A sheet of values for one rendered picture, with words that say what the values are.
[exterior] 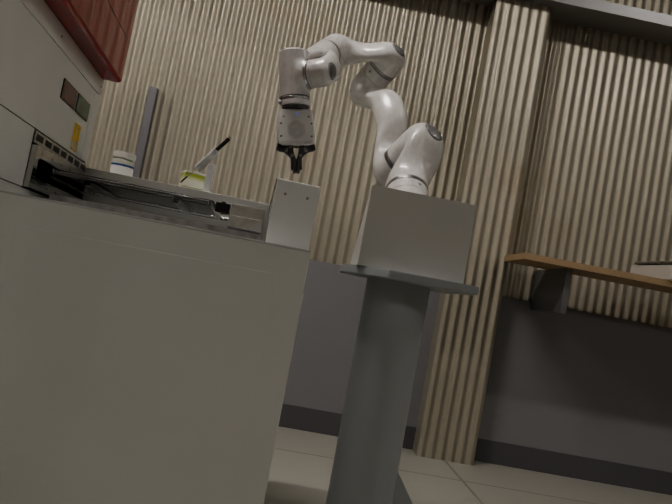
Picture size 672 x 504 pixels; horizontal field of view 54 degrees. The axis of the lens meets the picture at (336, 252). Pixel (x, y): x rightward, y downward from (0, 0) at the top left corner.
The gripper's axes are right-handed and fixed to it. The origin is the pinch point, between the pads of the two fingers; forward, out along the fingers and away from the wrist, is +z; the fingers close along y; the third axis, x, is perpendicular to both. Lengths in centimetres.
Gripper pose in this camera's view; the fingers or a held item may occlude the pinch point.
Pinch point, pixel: (296, 165)
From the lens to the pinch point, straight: 182.1
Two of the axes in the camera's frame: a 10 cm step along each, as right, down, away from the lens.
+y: 9.9, -0.2, 1.5
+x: -1.4, 0.4, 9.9
